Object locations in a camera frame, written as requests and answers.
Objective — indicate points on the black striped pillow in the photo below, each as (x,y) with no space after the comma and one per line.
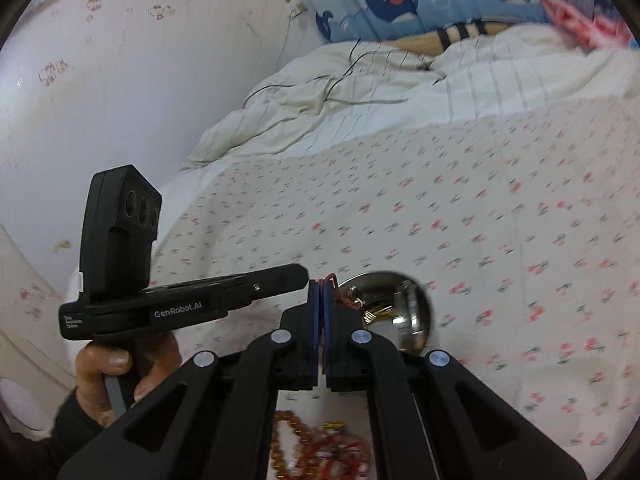
(450,35)

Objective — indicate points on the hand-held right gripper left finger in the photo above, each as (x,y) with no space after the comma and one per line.
(313,330)

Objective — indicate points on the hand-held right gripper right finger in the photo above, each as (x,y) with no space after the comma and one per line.
(327,330)

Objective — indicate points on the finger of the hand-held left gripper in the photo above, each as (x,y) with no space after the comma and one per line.
(270,282)

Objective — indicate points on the white round object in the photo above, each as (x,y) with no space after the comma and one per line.
(17,405)

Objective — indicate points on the white striped quilt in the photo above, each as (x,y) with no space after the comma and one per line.
(380,85)

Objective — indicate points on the person's left forearm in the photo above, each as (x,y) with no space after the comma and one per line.
(60,440)

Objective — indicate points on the person's left hand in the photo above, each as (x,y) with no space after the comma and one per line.
(97,362)

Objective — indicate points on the pink cloth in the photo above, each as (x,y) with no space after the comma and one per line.
(575,20)

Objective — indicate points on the stainless steel bowl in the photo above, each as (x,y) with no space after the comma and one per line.
(400,310)

